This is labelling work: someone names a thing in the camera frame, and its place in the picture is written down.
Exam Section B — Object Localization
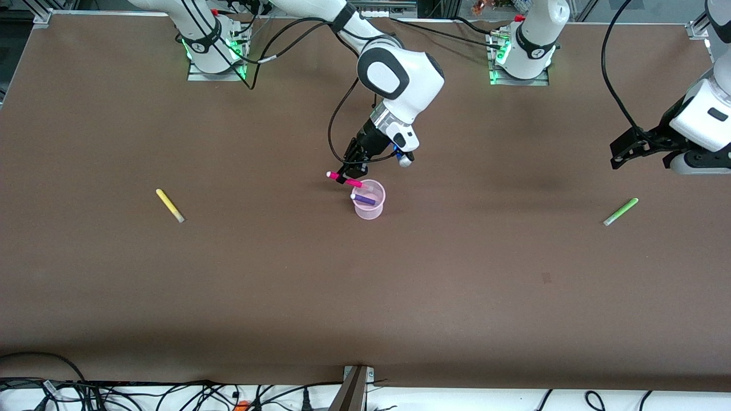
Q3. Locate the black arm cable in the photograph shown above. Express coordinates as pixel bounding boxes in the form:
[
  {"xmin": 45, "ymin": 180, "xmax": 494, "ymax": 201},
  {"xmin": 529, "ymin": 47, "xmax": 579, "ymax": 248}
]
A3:
[
  {"xmin": 182, "ymin": 0, "xmax": 401, "ymax": 167},
  {"xmin": 600, "ymin": 0, "xmax": 658, "ymax": 144}
]

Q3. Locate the green highlighter pen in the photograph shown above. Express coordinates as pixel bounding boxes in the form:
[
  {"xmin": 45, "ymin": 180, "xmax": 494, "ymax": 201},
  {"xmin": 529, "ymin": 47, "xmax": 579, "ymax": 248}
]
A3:
[{"xmin": 603, "ymin": 198, "xmax": 639, "ymax": 227}]

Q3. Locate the pink highlighter pen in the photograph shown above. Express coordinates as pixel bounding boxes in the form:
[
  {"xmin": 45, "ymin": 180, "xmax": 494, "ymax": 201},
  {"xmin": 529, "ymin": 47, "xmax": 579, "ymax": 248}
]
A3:
[{"xmin": 326, "ymin": 171, "xmax": 367, "ymax": 190}]

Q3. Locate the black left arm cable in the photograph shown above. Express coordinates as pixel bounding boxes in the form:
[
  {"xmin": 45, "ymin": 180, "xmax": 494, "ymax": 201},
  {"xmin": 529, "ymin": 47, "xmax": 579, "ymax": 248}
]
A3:
[{"xmin": 600, "ymin": 0, "xmax": 658, "ymax": 144}]

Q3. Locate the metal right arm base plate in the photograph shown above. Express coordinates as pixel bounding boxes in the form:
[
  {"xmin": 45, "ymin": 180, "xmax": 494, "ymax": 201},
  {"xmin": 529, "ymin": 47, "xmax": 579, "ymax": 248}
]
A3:
[{"xmin": 187, "ymin": 23, "xmax": 248, "ymax": 82}]

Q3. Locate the yellow highlighter pen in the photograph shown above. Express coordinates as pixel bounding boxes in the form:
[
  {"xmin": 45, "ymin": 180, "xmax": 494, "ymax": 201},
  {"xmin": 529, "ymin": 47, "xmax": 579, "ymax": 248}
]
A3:
[{"xmin": 155, "ymin": 188, "xmax": 186, "ymax": 224}]

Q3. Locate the metal bracket post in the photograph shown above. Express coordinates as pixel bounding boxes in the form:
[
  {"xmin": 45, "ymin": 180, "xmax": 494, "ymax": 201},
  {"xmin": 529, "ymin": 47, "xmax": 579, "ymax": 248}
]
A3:
[{"xmin": 330, "ymin": 365, "xmax": 375, "ymax": 411}]

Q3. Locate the long black cable bundle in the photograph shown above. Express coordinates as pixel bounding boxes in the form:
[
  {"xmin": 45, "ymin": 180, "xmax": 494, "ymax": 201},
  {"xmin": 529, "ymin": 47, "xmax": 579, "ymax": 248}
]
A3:
[{"xmin": 0, "ymin": 377, "xmax": 344, "ymax": 411}]

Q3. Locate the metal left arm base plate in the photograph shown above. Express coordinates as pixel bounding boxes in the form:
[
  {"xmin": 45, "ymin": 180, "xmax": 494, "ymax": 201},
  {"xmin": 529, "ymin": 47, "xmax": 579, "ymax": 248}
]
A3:
[{"xmin": 487, "ymin": 29, "xmax": 551, "ymax": 87}]

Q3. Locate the thick black floor cable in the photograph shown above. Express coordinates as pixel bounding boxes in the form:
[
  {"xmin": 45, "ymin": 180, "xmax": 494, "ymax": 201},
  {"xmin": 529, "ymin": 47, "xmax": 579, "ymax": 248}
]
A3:
[{"xmin": 0, "ymin": 352, "xmax": 87, "ymax": 383}]

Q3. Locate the black cable across table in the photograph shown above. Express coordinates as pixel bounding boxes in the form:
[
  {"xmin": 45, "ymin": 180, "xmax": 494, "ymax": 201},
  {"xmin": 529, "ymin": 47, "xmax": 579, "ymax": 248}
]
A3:
[{"xmin": 390, "ymin": 16, "xmax": 507, "ymax": 50}]

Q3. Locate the pink translucent pen holder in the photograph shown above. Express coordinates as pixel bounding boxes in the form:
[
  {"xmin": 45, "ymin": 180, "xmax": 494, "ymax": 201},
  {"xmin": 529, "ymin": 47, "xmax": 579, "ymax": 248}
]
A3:
[{"xmin": 352, "ymin": 179, "xmax": 387, "ymax": 221}]

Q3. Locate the aluminium frame profile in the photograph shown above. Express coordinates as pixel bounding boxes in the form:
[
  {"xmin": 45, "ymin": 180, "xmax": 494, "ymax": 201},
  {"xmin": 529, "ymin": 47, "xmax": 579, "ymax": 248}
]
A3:
[{"xmin": 687, "ymin": 10, "xmax": 712, "ymax": 41}]

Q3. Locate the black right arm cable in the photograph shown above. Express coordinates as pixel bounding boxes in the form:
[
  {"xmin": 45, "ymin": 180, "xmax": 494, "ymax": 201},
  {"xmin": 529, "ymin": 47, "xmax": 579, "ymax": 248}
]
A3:
[{"xmin": 182, "ymin": 0, "xmax": 401, "ymax": 167}]

